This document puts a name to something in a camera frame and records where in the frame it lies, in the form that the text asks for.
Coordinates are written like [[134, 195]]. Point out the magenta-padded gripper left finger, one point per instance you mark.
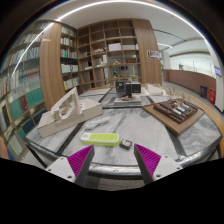
[[61, 166]]

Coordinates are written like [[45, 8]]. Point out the white and green power strip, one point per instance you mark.
[[100, 138]]

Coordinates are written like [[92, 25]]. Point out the white architectural building model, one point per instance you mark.
[[70, 115]]

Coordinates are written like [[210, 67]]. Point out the wall screen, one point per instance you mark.
[[218, 71]]

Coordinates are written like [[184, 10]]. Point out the short ceiling light strip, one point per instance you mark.
[[164, 45]]

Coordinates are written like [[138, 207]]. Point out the large glass-fronted bookshelf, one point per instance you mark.
[[23, 93]]

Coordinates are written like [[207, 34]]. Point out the black building model, grey base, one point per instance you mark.
[[125, 90]]

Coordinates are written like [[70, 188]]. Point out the long curved ceiling light strip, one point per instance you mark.
[[133, 2]]

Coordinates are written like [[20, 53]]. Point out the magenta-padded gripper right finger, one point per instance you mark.
[[165, 165]]

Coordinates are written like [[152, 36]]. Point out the wall poster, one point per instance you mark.
[[154, 55]]

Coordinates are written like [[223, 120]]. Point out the small white building model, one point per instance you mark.
[[155, 89]]

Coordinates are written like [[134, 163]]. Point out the black charger block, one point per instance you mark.
[[126, 144]]

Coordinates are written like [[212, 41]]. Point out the brown building model on board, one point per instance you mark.
[[175, 113]]

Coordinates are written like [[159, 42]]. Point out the wooden cube shelf unit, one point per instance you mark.
[[110, 50]]

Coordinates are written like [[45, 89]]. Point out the dark bookshelf with books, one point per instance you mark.
[[69, 56]]

